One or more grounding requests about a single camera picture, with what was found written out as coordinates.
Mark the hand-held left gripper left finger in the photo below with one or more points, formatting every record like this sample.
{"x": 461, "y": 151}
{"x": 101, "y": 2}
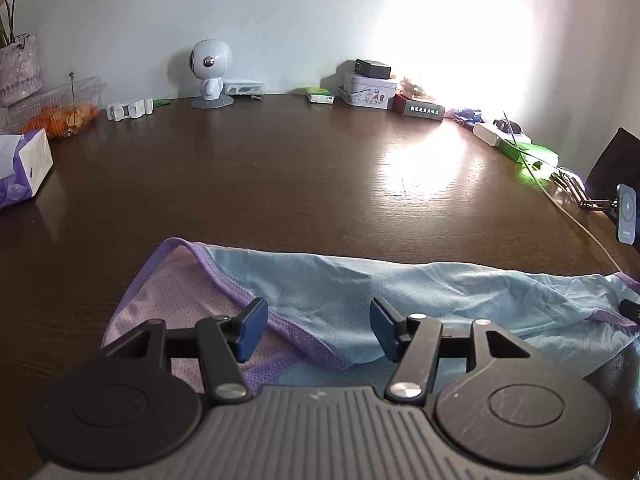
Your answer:
{"x": 252, "y": 331}

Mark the black charger block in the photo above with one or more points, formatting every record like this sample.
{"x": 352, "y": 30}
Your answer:
{"x": 372, "y": 68}

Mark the clear plastic box of oranges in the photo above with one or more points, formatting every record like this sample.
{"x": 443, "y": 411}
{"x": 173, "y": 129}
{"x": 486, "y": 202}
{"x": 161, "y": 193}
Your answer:
{"x": 60, "y": 117}

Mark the grey phone holder mount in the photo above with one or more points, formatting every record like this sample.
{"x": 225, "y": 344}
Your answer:
{"x": 627, "y": 210}

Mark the white printed tin box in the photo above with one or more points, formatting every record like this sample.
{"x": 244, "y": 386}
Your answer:
{"x": 370, "y": 92}

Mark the mottled grey vase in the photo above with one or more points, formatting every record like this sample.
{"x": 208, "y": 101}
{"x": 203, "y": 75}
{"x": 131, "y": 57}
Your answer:
{"x": 20, "y": 70}

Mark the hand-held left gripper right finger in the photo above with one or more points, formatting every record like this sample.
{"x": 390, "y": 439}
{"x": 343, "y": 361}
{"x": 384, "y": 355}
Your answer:
{"x": 385, "y": 331}

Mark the pile of snack wrappers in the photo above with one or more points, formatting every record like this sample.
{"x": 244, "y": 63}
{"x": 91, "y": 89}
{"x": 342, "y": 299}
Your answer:
{"x": 412, "y": 87}

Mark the green flat box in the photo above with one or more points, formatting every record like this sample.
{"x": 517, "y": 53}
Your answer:
{"x": 535, "y": 152}

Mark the thin dark stick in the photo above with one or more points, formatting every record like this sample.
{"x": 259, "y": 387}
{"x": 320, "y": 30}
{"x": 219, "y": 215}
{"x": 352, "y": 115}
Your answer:
{"x": 520, "y": 145}

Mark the purple white tissue pack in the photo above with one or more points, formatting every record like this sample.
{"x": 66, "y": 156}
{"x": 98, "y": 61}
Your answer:
{"x": 35, "y": 160}

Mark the white rectangular device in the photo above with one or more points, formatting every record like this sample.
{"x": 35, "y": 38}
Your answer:
{"x": 244, "y": 87}

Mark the white robot figure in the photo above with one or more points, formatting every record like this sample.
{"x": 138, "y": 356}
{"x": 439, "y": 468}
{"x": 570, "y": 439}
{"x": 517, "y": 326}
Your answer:
{"x": 210, "y": 57}

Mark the small black device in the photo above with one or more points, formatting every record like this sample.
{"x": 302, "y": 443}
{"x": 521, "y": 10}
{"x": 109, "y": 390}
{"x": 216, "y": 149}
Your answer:
{"x": 510, "y": 126}

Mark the white plastic clip holder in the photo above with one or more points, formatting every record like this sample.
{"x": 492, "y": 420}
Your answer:
{"x": 127, "y": 109}

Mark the green white packet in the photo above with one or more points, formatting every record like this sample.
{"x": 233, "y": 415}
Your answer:
{"x": 320, "y": 95}

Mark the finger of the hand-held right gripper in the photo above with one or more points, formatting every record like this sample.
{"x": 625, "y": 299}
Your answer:
{"x": 631, "y": 311}

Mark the pink and blue garment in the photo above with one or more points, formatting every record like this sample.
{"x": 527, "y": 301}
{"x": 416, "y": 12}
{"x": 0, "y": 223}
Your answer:
{"x": 350, "y": 285}

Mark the dark box with white print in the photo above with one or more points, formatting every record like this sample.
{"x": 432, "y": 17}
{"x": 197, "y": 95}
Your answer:
{"x": 422, "y": 110}

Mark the black chair back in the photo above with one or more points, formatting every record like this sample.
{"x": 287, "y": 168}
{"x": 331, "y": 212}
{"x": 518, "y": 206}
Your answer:
{"x": 620, "y": 160}

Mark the small green packet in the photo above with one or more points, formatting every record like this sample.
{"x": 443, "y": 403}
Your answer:
{"x": 161, "y": 102}

